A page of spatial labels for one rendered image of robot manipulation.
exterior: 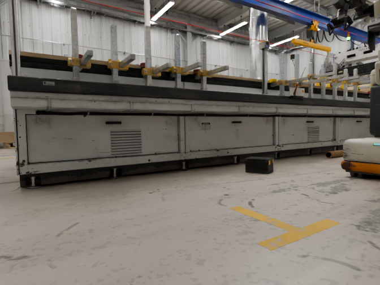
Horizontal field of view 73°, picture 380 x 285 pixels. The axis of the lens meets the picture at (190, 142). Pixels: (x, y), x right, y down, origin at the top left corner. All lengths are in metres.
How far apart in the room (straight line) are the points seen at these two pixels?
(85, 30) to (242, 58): 6.78
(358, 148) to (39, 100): 2.13
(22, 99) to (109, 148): 0.68
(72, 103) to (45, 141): 0.36
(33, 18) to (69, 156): 7.74
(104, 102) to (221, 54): 10.32
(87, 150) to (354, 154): 1.94
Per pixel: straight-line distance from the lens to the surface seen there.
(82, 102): 1.86
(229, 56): 12.25
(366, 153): 2.15
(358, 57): 6.04
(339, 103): 3.77
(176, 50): 2.15
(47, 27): 9.54
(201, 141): 2.48
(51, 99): 1.83
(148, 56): 2.02
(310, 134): 3.73
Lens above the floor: 0.38
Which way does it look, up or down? 3 degrees down
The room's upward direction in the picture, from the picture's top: 1 degrees counter-clockwise
